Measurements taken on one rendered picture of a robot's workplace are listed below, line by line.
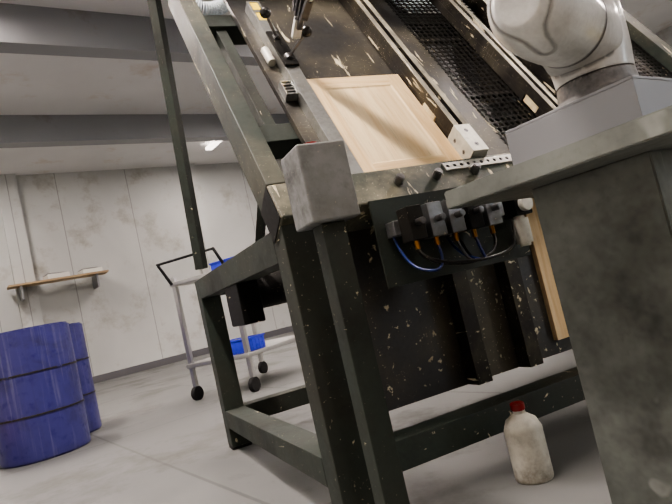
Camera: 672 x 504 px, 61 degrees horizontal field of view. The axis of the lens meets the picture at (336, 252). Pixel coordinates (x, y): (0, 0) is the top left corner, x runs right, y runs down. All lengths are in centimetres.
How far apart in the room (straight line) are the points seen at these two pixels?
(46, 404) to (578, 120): 347
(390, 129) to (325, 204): 66
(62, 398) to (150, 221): 753
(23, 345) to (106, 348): 682
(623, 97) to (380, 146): 84
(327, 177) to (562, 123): 50
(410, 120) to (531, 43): 90
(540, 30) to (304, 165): 54
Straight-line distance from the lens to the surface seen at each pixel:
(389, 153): 177
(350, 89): 200
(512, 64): 238
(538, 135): 123
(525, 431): 160
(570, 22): 110
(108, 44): 618
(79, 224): 1097
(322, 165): 129
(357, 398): 131
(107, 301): 1082
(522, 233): 173
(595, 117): 117
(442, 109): 195
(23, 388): 399
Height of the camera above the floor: 59
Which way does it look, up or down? 4 degrees up
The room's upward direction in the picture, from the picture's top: 13 degrees counter-clockwise
